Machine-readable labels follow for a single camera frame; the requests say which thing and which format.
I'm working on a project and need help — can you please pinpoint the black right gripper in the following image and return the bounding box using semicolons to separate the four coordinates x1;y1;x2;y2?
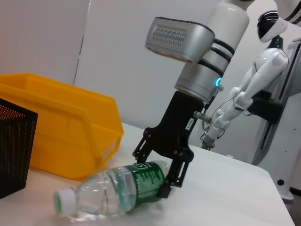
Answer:
132;90;205;198

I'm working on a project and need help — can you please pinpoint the clear green-label water bottle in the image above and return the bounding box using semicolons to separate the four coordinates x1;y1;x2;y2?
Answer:
53;161;174;216

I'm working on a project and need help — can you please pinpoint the black mesh pen holder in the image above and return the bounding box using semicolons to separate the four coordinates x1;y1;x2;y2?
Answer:
0;97;39;200

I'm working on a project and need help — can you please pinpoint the yellow plastic bin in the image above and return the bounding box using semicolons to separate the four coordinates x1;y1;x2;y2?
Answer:
0;72;125;181

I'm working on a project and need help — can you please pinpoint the white robot support stand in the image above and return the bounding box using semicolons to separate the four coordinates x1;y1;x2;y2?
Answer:
246;37;301;205

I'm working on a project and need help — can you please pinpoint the white humanoid robot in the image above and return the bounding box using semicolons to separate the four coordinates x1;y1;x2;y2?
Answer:
199;10;289;151

